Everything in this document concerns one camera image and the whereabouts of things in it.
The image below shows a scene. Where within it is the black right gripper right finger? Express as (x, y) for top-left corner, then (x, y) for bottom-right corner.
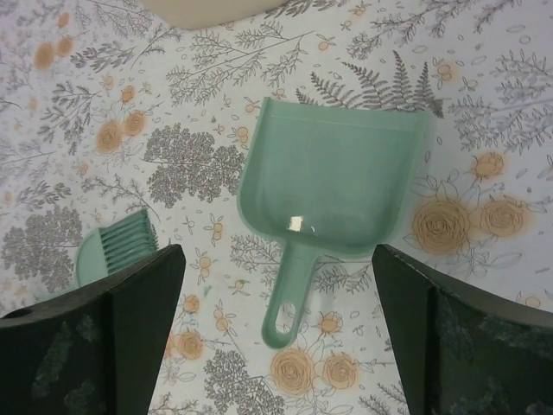
(372, 245), (552, 414)

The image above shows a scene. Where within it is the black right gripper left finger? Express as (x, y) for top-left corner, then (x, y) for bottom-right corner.
(1, 245), (186, 414)

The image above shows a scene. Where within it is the green hand brush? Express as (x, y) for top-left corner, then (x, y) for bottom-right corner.
(74, 209), (158, 287)

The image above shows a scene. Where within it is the green dustpan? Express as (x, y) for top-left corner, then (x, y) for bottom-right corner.
(237, 98), (431, 349)

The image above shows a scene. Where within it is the beige waste bin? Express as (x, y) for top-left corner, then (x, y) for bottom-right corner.
(139, 0), (286, 30)

